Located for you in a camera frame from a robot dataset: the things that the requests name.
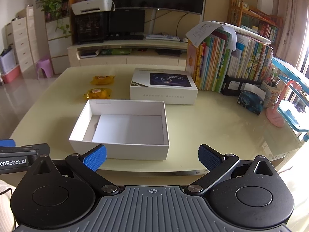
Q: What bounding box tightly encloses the green packet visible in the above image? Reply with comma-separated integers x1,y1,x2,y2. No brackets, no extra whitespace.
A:
101,49,132,55

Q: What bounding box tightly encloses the black cardboard box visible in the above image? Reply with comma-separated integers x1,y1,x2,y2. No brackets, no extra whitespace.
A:
221,75,262,97

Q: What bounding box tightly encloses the wooden shelf unit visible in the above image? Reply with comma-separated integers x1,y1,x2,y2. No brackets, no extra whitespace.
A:
45,0,73,74

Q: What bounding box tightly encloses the blue plastic rack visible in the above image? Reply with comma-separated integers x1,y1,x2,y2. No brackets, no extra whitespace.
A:
271,57,309,142

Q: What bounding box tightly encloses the white pen cup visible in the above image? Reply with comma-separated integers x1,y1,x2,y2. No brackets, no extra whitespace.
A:
260,78,282,109

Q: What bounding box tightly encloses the dark blue tissue box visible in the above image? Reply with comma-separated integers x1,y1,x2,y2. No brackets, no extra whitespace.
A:
237,83,266,116

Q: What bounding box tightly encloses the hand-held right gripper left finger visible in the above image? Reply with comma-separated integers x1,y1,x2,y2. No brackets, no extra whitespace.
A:
32,144,121,196

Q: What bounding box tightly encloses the black keyboard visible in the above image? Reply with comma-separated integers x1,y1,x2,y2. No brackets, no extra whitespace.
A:
106,35,145,41

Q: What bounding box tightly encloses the dark flat book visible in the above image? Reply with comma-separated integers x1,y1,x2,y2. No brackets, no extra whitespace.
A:
79,50,97,58

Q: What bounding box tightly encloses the white printer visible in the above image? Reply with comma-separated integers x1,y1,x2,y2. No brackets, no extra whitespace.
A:
71,0,116,15

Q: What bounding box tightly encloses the pink desk stand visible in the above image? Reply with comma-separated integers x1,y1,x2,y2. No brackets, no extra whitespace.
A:
265,79,302,128

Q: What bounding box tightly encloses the floral curtain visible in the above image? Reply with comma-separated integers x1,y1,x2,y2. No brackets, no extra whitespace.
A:
275,0,309,73

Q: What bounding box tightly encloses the white cardboard box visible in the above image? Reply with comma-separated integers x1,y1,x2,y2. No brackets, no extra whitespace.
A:
69,99,170,161

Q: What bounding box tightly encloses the cream glass-topped desk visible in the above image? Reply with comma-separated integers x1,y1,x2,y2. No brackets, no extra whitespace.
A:
10,66,304,177

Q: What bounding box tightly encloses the small black monitor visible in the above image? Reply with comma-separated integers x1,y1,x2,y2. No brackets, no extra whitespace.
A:
108,10,145,36

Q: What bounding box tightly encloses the orange wooden bookshelf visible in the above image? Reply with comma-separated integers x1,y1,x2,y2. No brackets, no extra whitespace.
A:
229,0,284,47

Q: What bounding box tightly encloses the white box lid tablet print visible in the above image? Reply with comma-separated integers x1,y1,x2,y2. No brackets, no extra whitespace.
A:
130,68,199,105

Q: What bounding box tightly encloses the black computer case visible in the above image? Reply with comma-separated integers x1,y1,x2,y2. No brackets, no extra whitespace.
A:
72,12,109,45

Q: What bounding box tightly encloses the green potted plant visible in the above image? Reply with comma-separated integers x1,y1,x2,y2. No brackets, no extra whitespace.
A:
38,0,73,38

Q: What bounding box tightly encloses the white drawer cabinet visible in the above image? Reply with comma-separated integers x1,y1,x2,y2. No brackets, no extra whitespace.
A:
11,17,33,73

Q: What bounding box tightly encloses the white keyboard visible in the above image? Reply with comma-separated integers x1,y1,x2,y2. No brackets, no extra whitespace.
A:
144,34,181,42

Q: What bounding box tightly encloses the row of children's books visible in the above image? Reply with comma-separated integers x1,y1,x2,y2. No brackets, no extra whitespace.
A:
186,25,275,94

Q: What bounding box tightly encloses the cream television cabinet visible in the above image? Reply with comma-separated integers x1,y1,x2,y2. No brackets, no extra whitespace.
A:
67,39,191,68

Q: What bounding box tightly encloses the clear storage bin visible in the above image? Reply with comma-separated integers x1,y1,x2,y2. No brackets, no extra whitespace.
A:
0,49,17,76

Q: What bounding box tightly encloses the purple plastic stool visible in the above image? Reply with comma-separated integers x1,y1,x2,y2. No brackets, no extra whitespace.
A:
36,58,54,79

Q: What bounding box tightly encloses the yellow snack packet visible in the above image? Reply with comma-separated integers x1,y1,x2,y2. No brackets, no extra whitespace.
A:
90,75,116,86
83,88,113,100

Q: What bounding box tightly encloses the pink storage bin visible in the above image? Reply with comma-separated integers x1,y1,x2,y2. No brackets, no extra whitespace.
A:
1,65,22,84

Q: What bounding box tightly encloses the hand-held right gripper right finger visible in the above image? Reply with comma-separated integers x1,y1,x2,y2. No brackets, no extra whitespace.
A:
185,144,273,196

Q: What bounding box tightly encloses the printed paper sheet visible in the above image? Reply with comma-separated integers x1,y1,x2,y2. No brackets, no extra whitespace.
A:
186,21,237,51

